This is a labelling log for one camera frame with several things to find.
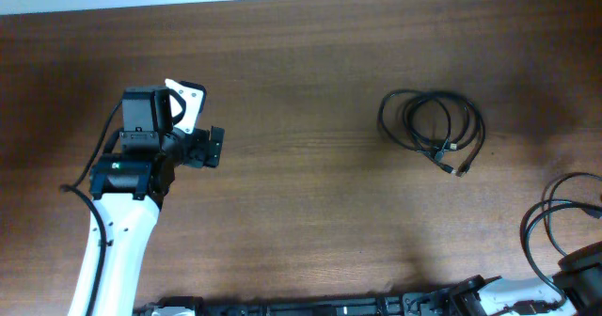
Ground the thick black USB cable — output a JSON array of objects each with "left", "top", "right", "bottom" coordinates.
[{"left": 518, "top": 171, "right": 602, "bottom": 303}]

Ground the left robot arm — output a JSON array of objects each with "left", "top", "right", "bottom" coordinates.
[{"left": 60, "top": 79, "right": 225, "bottom": 315}]

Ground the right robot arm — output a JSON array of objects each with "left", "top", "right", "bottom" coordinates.
[{"left": 447, "top": 243, "right": 601, "bottom": 316}]

